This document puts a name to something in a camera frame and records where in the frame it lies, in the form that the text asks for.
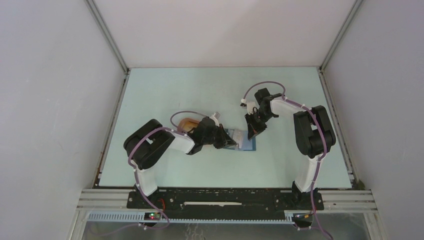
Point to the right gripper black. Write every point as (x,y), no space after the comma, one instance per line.
(253,129)

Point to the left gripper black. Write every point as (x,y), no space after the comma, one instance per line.
(224,137)

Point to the silver credit card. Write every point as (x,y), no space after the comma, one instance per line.
(238,137)

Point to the blue leather card holder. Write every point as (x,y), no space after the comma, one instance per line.
(248,145)

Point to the pink oval tray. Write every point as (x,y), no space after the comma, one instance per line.
(187,124)

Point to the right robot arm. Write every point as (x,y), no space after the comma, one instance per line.
(314,134)

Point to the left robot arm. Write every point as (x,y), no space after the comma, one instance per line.
(147,145)

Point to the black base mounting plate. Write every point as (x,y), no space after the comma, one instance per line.
(237,204)

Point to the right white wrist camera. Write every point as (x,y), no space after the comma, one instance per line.
(250,106)

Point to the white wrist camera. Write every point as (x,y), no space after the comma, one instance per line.
(250,106)
(217,116)

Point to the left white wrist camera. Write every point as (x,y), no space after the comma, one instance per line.
(217,116)

